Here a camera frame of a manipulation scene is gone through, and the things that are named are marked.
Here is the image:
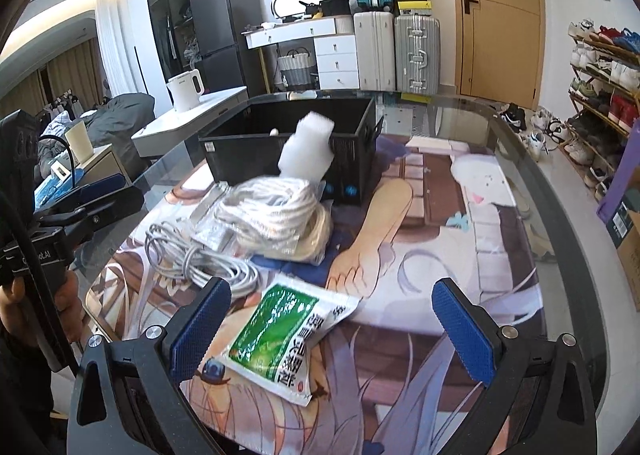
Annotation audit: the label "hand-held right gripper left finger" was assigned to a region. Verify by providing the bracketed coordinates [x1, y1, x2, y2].
[67, 277, 236, 455]

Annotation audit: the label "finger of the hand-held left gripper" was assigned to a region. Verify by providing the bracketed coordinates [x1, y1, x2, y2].
[36, 173, 127, 219]
[34, 184, 145, 245]

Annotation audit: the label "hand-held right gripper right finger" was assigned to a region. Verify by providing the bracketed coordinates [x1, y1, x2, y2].
[431, 277, 598, 455]

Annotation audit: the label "white cable coil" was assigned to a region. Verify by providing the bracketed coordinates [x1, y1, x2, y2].
[145, 221, 261, 297]

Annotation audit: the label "green white printed pouch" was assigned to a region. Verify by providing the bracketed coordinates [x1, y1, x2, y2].
[220, 280, 362, 408]

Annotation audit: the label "white printed plastic bag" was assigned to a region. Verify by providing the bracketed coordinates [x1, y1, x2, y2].
[192, 185, 241, 252]

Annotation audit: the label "black cardboard box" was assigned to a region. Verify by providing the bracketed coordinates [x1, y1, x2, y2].
[198, 95, 385, 208]

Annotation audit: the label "bagged white rope bundle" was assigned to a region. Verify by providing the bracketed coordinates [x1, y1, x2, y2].
[212, 174, 328, 256]

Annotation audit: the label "bagged cream rope bundle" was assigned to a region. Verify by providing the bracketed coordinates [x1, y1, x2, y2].
[292, 208, 334, 266]

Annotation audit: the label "white foam roll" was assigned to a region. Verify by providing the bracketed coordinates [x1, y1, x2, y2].
[277, 111, 335, 183]

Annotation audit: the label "person's left forearm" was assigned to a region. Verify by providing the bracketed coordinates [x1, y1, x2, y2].
[0, 325, 66, 455]

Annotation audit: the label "person's left hand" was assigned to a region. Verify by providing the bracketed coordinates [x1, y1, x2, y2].
[0, 270, 82, 342]

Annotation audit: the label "wooden nightstand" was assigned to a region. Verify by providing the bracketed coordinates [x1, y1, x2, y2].
[65, 142, 133, 192]

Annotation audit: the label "beige container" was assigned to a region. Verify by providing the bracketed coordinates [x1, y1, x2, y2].
[64, 120, 96, 163]

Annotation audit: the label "white side table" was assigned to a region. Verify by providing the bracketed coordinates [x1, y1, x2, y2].
[131, 88, 249, 158]

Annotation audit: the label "tan curtains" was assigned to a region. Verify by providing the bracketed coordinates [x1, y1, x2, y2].
[0, 42, 106, 112]

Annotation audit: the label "printed table mat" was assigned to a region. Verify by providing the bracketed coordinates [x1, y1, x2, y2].
[82, 132, 543, 455]

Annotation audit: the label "white electric kettle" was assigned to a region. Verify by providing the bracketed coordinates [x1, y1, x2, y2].
[166, 69, 205, 112]

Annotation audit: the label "white curtain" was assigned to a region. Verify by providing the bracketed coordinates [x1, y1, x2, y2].
[95, 0, 146, 97]

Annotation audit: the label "brown cardboard box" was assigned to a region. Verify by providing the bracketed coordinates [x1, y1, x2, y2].
[612, 195, 640, 312]

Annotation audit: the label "dark glass wardrobe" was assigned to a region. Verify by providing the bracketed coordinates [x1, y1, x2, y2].
[144, 0, 201, 81]

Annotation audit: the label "black refrigerator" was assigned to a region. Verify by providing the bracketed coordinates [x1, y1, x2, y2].
[189, 0, 266, 98]

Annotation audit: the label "group of shoes on floor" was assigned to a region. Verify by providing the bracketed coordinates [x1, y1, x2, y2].
[500, 102, 567, 161]

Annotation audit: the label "white woven basket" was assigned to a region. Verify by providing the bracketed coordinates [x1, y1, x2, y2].
[277, 49, 317, 88]

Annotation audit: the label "white vanity desk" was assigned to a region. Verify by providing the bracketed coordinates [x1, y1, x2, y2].
[242, 16, 359, 91]

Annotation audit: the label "oval mirror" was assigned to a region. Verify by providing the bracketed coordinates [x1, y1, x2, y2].
[272, 0, 335, 20]

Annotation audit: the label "shoe rack with shoes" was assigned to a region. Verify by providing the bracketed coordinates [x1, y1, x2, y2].
[565, 20, 640, 201]

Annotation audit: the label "silver suitcase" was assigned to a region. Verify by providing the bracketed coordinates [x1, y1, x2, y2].
[394, 14, 442, 95]

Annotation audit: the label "white suitcase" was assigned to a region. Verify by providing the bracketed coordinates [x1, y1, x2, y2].
[353, 11, 397, 92]

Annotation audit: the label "wooden door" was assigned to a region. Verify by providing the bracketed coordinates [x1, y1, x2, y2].
[447, 0, 546, 100]

